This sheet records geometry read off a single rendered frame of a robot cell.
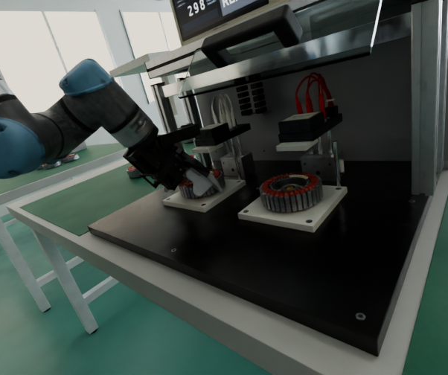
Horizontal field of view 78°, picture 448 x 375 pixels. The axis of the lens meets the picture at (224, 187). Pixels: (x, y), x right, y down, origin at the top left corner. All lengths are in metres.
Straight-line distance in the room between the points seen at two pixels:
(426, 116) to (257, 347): 0.40
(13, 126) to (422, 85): 0.55
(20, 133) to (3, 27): 4.97
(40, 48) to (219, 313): 5.21
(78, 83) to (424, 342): 0.54
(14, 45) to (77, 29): 0.99
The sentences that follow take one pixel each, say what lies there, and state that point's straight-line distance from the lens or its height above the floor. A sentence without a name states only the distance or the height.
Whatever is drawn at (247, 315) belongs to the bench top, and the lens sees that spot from 0.37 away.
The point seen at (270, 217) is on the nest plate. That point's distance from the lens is 0.49.
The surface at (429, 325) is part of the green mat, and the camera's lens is 0.36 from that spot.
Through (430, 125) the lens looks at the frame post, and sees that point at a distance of 0.52.
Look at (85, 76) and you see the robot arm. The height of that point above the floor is 1.07.
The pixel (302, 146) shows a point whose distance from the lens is 0.51.
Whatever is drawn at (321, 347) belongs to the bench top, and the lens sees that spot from 0.34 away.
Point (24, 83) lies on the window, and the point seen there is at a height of 1.66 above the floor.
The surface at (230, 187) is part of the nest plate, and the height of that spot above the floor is 0.78.
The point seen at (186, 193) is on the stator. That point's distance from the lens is 0.65.
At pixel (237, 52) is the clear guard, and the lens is 0.37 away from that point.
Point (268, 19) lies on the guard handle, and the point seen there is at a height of 1.06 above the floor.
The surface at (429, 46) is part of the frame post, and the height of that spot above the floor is 0.99.
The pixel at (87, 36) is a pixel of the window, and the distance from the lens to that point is 5.76.
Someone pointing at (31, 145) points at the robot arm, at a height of 1.00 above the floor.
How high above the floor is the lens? 1.01
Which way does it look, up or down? 20 degrees down
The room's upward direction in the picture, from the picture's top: 14 degrees counter-clockwise
